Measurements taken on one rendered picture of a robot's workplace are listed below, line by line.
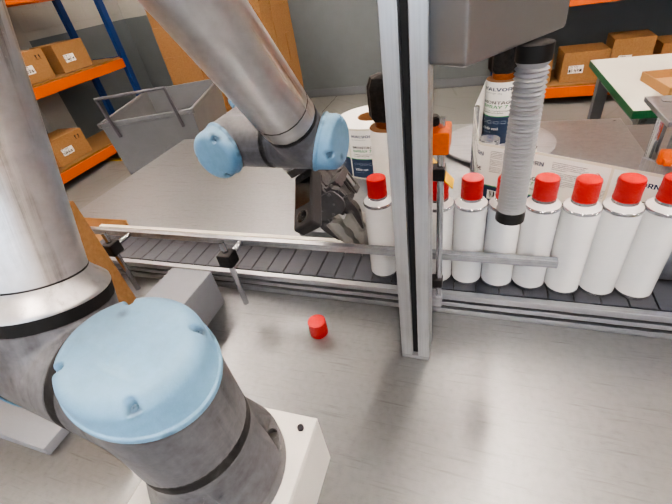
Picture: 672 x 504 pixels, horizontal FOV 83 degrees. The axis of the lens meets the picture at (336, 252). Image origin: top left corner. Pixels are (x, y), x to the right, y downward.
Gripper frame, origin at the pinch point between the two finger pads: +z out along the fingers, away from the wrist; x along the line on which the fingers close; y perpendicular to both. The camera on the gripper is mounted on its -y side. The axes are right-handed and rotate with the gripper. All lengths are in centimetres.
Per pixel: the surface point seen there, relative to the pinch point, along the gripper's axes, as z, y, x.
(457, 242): 5.6, -1.6, -17.1
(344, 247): -3.4, -3.8, 0.6
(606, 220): 11.2, -1.2, -37.4
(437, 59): -23.3, -16.0, -31.1
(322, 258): -0.3, 2.0, 11.4
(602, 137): 31, 64, -43
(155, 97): -96, 201, 205
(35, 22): -256, 302, 361
